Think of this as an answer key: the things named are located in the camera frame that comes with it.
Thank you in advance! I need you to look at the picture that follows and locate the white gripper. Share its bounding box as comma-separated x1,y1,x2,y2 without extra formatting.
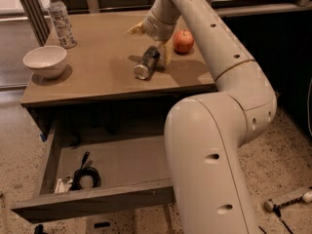
125,12,176,68

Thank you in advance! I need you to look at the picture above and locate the silver blue redbull can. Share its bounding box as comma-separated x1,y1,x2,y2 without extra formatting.
134,46,160,80

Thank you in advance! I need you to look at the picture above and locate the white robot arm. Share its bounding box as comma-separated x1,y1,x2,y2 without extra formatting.
133,0,277,234

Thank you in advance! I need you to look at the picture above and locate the grey cabinet with tan top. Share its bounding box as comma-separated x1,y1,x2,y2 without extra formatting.
20,11,215,135

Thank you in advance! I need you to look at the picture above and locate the open grey top drawer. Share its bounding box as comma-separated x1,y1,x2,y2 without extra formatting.
10,109,176,225

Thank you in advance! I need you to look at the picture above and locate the red apple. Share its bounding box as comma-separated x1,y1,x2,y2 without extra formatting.
174,30,194,54

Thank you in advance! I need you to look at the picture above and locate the clear plastic water bottle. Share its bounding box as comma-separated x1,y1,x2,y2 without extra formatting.
47,0,77,49

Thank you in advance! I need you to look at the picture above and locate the white ceramic bowl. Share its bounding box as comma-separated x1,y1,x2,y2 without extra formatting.
22,45,67,79

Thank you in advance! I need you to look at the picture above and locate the metal railing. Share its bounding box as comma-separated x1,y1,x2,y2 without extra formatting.
20,0,312,45

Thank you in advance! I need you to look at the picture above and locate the small white packet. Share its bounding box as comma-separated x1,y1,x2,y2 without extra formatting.
54,176,73,193

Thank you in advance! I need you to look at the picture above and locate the white power strip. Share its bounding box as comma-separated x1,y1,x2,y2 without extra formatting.
264,186,312,212

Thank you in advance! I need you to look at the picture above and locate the coiled black cable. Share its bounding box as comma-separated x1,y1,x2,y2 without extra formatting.
69,151,101,191

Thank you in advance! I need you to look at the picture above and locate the black floor cable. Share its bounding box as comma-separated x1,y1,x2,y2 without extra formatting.
259,208,295,234

